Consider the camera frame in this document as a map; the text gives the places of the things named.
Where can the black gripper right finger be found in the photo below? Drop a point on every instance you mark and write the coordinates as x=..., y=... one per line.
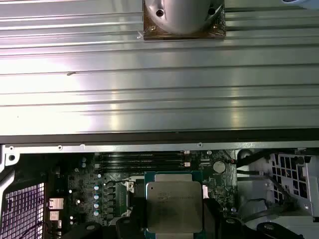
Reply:
x=210, y=219

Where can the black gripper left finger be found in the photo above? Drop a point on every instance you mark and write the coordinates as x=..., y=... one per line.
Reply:
x=139, y=219

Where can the silver-topped CPU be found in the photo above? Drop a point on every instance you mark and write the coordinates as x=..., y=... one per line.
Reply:
x=174, y=206

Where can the CPU socket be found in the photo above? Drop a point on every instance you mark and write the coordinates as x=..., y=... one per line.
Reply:
x=130, y=185

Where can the RAM slot black clips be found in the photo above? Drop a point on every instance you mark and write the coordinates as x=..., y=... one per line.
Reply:
x=139, y=158
x=139, y=167

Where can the silver coin battery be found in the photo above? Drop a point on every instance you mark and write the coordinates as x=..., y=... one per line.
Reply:
x=219, y=166

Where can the green motherboard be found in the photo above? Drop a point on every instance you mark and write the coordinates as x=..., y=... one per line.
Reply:
x=79, y=184

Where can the black PC case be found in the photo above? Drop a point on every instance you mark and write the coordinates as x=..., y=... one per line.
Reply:
x=74, y=139

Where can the perforated metal drive cage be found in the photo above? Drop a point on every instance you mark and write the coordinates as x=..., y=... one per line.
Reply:
x=309, y=174

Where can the silver drive bracket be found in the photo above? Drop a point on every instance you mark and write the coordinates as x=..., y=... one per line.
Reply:
x=254, y=196

